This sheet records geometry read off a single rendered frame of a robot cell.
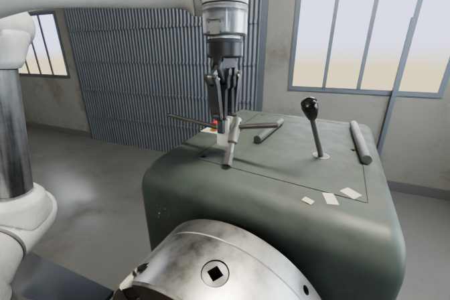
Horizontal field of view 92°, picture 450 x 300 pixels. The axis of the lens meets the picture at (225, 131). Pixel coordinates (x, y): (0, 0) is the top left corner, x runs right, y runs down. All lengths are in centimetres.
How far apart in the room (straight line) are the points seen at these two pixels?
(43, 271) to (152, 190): 70
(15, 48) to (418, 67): 283
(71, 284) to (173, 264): 73
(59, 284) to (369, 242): 95
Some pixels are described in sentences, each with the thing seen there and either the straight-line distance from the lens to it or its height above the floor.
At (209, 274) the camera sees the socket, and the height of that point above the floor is 123.
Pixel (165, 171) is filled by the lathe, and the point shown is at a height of 125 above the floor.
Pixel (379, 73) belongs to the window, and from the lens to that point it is 273.
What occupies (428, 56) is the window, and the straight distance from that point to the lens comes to 283.
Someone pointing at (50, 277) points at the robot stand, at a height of 75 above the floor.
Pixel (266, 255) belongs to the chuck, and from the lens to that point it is 34.
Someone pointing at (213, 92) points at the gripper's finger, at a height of 141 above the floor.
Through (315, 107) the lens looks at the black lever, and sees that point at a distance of 44.
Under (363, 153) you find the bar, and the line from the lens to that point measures 57.
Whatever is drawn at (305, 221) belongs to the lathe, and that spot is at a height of 124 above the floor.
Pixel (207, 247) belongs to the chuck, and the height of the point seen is 124.
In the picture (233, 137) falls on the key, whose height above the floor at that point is 131.
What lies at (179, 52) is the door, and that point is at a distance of 306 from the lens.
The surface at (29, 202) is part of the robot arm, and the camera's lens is 90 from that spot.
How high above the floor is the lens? 148
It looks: 20 degrees down
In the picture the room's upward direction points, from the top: straight up
